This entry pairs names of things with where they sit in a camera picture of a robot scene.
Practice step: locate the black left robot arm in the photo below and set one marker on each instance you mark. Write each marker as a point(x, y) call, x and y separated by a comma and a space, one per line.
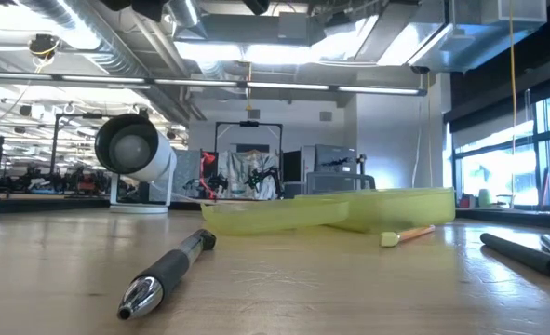
point(149, 9)

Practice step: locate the yellow-green plastic supply box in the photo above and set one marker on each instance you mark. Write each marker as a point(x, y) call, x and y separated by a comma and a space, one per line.
point(372, 211)

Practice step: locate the white draped cover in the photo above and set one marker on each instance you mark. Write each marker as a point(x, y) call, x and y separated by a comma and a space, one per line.
point(239, 172)

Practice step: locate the grey wall vent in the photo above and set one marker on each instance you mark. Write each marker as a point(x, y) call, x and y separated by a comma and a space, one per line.
point(253, 114)
point(325, 116)

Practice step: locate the thick black marker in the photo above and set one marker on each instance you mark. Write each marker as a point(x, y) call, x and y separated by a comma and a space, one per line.
point(526, 256)

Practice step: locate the white cylindrical lamp on stand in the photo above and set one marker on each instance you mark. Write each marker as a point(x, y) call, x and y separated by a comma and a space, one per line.
point(128, 151)

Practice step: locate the silver rectangular air duct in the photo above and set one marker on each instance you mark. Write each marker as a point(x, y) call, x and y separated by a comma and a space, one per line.
point(442, 46)

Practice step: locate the grey cabinet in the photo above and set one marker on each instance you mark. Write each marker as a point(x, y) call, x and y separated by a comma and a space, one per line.
point(335, 158)

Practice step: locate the small black background robot arm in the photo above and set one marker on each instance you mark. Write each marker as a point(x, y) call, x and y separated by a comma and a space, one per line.
point(270, 174)

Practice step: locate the green bottle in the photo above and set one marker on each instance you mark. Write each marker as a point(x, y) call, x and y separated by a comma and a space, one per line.
point(485, 197)

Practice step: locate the grey ceiling box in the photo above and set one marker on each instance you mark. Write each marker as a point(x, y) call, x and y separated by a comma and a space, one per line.
point(293, 25)

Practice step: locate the silver spiral air duct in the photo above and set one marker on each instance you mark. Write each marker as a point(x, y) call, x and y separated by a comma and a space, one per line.
point(116, 51)

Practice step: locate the silver round pipe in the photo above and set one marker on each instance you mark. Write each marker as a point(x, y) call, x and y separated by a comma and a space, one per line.
point(186, 14)

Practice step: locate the black frame rig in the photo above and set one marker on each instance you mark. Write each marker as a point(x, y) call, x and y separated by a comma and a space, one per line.
point(249, 124)

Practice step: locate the black grip chrome tip pen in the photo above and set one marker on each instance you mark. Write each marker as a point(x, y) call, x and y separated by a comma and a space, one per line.
point(167, 272)

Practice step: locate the dome security camera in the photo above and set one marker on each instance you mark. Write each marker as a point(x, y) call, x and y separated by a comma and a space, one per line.
point(420, 70)

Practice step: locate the orange pencil yellow eraser cap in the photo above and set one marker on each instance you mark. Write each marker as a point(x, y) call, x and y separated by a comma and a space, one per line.
point(390, 238)

